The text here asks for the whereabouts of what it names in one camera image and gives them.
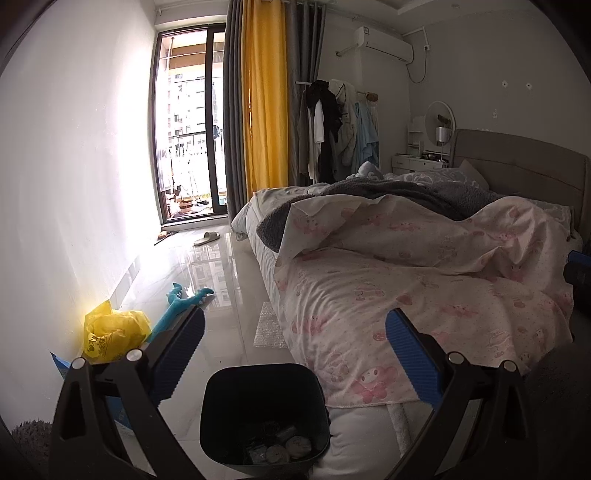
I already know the white air conditioner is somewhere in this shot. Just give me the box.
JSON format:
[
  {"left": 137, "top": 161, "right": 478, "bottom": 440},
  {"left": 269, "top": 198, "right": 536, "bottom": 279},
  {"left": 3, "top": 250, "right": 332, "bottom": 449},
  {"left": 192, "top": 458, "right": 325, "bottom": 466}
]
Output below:
[{"left": 336, "top": 26, "right": 414, "bottom": 63}]

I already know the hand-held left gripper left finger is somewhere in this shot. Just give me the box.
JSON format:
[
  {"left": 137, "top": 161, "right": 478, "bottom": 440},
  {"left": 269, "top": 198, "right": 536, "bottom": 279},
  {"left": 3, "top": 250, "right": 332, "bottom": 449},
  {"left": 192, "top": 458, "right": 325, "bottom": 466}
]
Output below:
[{"left": 48, "top": 307, "right": 206, "bottom": 480}]

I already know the balcony glass door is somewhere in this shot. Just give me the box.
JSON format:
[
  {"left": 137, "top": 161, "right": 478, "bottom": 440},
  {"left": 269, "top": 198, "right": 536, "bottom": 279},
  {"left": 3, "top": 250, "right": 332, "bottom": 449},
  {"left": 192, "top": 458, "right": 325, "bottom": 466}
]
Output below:
[{"left": 150, "top": 28, "right": 229, "bottom": 224}]

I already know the blue dinosaur stick toy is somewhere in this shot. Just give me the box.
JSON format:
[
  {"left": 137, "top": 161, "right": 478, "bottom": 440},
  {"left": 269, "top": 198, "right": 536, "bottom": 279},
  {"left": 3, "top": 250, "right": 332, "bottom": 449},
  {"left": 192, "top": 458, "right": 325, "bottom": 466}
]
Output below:
[{"left": 148, "top": 282, "right": 215, "bottom": 342}]

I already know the grey fleece blanket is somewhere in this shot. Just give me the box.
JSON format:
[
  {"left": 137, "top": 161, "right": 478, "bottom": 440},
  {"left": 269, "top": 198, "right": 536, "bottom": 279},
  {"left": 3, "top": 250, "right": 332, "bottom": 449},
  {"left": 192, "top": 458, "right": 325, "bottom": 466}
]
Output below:
[{"left": 256, "top": 178, "right": 504, "bottom": 252}]

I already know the bubble wrap sheet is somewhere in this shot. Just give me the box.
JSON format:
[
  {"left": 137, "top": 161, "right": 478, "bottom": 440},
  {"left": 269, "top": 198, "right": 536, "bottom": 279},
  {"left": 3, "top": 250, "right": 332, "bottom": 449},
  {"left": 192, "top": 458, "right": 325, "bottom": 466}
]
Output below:
[{"left": 253, "top": 302, "right": 289, "bottom": 349}]

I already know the clothes rack rod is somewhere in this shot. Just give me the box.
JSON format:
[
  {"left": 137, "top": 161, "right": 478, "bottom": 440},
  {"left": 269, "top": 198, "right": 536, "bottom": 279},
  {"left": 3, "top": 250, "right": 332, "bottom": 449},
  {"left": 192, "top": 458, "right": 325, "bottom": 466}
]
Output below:
[{"left": 295, "top": 80, "right": 378, "bottom": 101}]

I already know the yellow plastic bag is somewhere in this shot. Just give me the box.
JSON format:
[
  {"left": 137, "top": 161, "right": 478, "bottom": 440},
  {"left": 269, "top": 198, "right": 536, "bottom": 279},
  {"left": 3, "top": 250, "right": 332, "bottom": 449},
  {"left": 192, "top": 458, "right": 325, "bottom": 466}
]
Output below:
[{"left": 83, "top": 300, "right": 153, "bottom": 363}]

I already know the air conditioner power cable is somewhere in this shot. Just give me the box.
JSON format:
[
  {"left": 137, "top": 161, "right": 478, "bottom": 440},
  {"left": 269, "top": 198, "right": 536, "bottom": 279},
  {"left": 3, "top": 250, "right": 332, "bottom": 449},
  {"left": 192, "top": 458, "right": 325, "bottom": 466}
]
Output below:
[{"left": 406, "top": 44, "right": 430, "bottom": 85}]

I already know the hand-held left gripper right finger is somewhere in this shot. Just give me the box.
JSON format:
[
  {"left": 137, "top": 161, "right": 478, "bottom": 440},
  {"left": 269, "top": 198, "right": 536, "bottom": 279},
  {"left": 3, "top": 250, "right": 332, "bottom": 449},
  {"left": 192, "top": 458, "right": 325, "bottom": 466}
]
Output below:
[{"left": 385, "top": 308, "right": 532, "bottom": 480}]

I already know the black hanging garment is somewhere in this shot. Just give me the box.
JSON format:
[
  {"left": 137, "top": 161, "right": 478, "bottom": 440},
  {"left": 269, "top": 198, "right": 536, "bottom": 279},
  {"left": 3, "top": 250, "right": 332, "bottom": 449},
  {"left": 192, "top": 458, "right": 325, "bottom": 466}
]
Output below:
[{"left": 307, "top": 79, "right": 345, "bottom": 183}]

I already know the grey fluffy rug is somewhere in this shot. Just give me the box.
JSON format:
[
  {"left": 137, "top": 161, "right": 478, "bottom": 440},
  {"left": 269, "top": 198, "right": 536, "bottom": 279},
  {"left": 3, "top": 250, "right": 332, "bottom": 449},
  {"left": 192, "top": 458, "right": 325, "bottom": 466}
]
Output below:
[{"left": 10, "top": 418, "right": 51, "bottom": 467}]

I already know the beige pillow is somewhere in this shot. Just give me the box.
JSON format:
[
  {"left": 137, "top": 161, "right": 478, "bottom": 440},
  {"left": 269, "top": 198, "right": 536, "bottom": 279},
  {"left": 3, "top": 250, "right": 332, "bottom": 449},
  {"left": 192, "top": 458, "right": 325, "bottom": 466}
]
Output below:
[{"left": 457, "top": 159, "right": 490, "bottom": 191}]

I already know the round white mirror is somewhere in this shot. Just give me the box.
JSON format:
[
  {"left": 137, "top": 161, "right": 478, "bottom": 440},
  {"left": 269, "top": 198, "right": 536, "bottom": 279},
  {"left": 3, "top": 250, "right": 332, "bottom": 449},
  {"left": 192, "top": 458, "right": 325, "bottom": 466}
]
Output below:
[{"left": 425, "top": 100, "right": 457, "bottom": 153}]

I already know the light blue hanging garment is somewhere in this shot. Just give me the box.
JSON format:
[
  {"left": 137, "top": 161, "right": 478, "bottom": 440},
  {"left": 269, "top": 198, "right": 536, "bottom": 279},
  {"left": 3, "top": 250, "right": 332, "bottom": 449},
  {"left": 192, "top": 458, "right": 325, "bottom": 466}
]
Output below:
[{"left": 353, "top": 102, "right": 382, "bottom": 169}]

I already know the grey hanging coat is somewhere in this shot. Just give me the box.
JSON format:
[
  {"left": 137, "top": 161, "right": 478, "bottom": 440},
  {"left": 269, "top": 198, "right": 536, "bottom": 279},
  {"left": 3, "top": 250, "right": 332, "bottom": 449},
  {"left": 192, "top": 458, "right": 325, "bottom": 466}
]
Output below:
[{"left": 295, "top": 92, "right": 315, "bottom": 185}]

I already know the grey curtain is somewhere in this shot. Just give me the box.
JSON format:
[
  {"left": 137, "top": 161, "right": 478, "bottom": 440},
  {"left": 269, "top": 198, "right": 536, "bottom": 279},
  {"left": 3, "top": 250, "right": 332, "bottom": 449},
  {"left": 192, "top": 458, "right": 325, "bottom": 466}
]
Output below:
[
  {"left": 284, "top": 0, "right": 326, "bottom": 188},
  {"left": 223, "top": 0, "right": 252, "bottom": 217}
]

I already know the white table lamp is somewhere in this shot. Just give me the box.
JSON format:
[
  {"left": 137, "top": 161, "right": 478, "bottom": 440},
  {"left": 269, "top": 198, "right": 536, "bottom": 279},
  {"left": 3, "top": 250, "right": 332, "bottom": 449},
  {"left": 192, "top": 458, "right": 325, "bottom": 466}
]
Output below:
[{"left": 436, "top": 126, "right": 452, "bottom": 162}]

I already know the cloud patterned quilt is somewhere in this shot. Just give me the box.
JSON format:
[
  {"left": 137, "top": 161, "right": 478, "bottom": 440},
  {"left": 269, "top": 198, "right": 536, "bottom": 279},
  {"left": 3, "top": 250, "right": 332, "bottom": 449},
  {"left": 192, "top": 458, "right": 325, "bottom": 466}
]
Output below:
[{"left": 385, "top": 167, "right": 573, "bottom": 227}]

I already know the grey upholstered bed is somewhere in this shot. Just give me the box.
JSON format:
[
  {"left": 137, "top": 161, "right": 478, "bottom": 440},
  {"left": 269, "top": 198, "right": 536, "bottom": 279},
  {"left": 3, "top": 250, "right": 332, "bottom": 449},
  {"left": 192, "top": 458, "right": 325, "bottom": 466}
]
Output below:
[{"left": 231, "top": 128, "right": 591, "bottom": 480}]

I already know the white dressing table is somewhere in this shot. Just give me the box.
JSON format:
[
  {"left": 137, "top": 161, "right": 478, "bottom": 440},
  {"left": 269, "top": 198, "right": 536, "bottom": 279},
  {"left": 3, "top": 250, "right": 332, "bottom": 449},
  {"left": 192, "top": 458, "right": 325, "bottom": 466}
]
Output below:
[{"left": 392, "top": 115, "right": 451, "bottom": 174}]

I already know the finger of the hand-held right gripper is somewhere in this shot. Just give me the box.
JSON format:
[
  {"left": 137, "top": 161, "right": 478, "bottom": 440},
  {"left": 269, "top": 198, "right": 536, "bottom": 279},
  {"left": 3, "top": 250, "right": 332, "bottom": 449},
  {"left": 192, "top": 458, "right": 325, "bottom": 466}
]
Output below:
[{"left": 563, "top": 249, "right": 591, "bottom": 342}]

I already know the yellow curtain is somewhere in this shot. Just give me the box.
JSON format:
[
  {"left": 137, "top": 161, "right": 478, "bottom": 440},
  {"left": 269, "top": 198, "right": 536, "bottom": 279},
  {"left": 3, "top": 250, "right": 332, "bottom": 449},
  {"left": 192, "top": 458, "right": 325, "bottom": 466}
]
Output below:
[{"left": 241, "top": 0, "right": 289, "bottom": 197}]

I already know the pink printed blanket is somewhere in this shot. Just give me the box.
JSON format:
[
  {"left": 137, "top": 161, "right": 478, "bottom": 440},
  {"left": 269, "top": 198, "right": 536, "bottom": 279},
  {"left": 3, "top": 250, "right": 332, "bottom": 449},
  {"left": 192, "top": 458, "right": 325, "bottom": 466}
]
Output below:
[{"left": 273, "top": 194, "right": 575, "bottom": 409}]

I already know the black trash bin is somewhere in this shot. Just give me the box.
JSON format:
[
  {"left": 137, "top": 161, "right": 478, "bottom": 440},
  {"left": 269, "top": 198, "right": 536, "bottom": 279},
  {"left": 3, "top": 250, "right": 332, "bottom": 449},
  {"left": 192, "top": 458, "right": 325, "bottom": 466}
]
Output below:
[{"left": 199, "top": 364, "right": 331, "bottom": 476}]

